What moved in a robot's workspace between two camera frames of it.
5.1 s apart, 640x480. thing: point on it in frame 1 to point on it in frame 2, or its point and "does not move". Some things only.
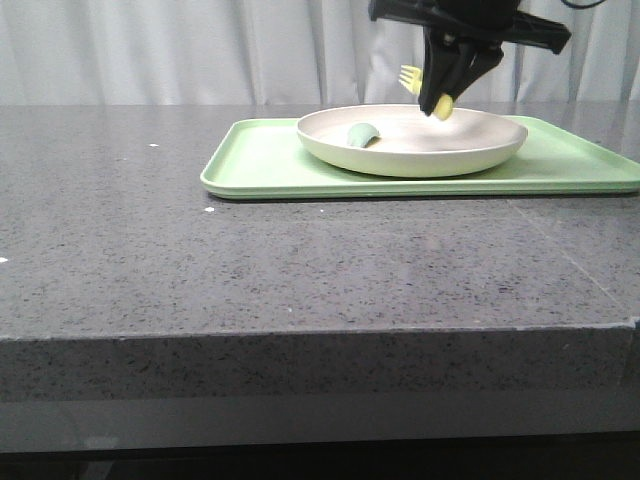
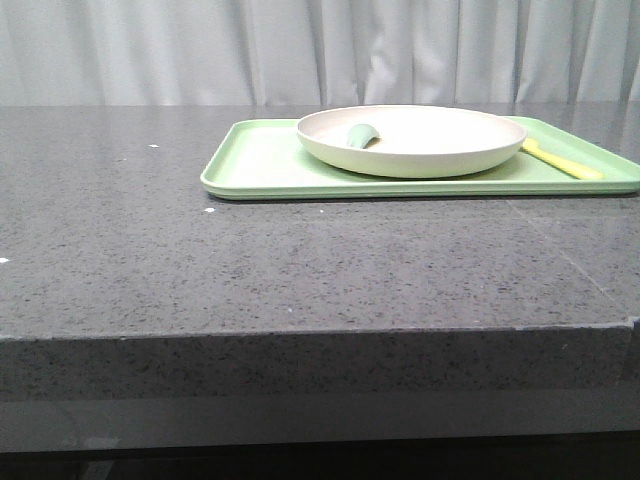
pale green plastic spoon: [360, 133] does not move
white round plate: [411, 144] does not move
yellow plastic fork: [412, 78] to [569, 166]
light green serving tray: [266, 158] does not move
